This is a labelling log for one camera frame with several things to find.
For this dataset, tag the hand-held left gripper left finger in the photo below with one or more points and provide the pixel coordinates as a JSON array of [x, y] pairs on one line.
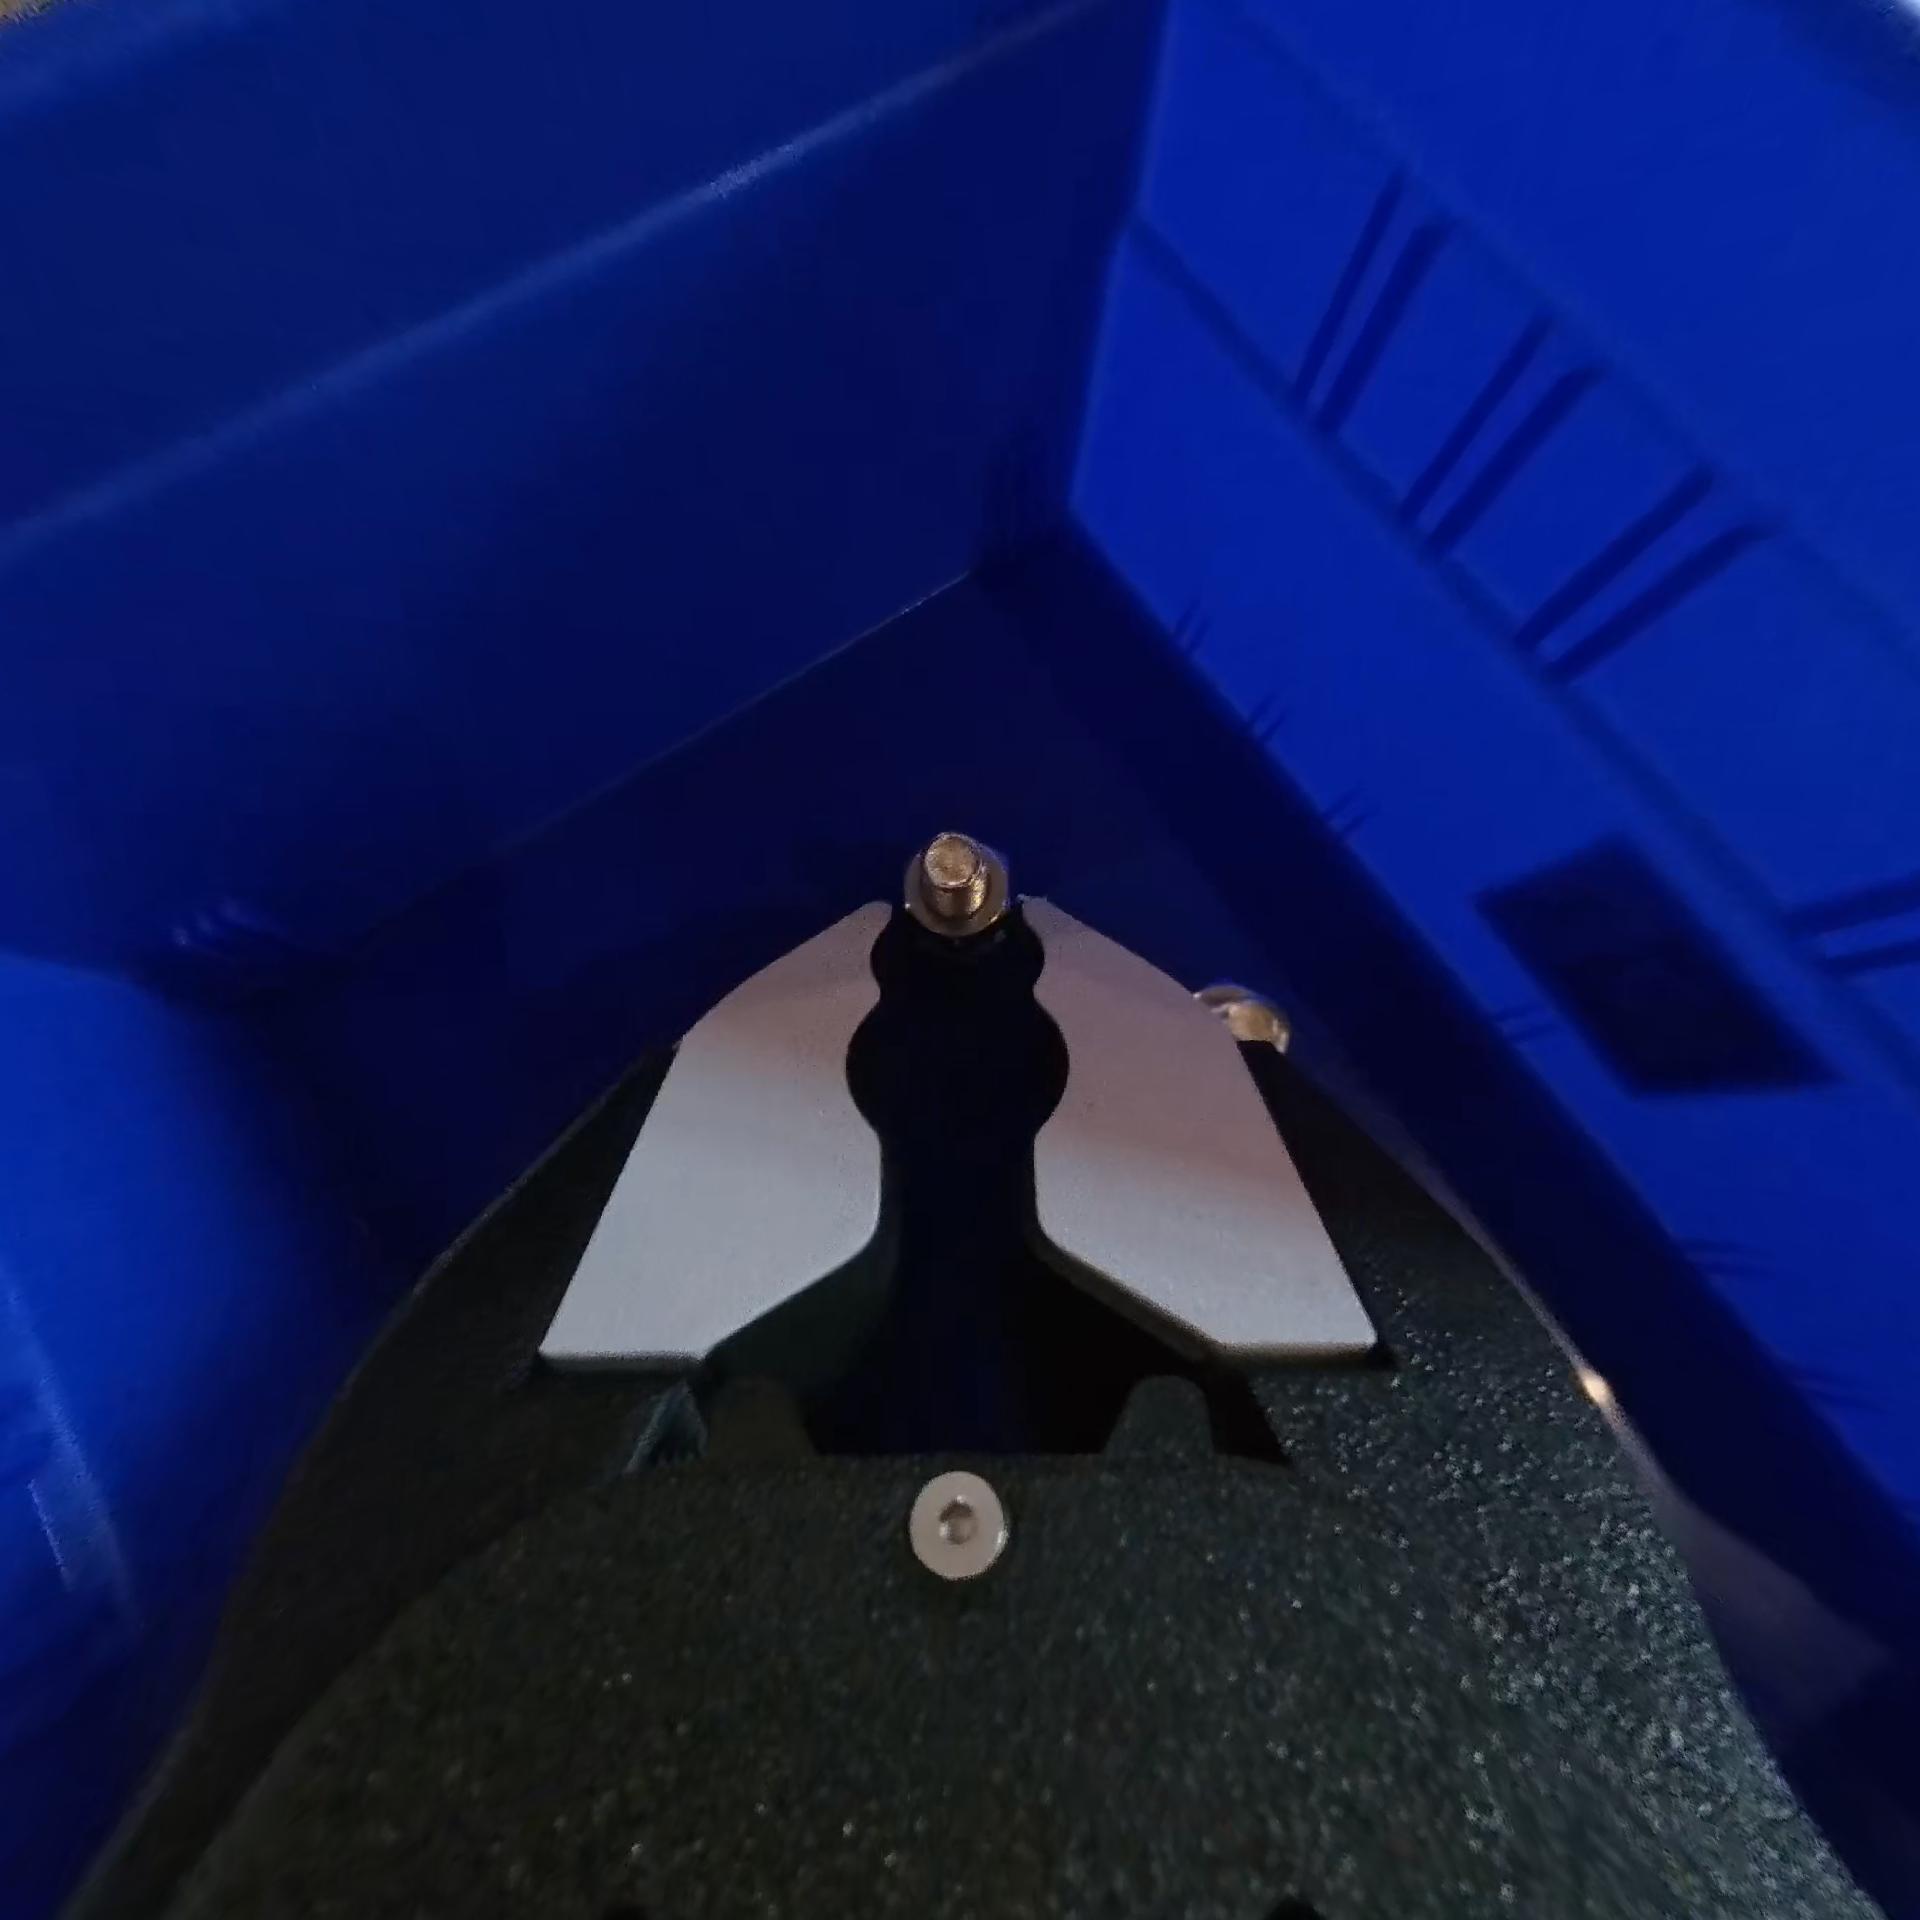
[[722, 1201]]

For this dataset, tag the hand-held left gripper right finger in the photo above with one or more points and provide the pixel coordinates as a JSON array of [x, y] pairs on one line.
[[1184, 1201]]

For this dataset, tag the silver hex bolt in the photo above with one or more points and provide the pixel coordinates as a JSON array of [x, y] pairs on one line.
[[957, 878], [1244, 1013]]

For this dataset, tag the blue plastic bin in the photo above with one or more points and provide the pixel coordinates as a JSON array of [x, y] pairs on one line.
[[600, 452]]

